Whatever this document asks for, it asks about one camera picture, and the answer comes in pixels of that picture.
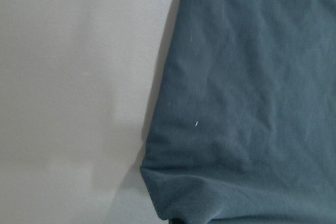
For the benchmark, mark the black graphic t-shirt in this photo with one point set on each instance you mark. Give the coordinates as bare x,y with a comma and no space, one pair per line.
244,125

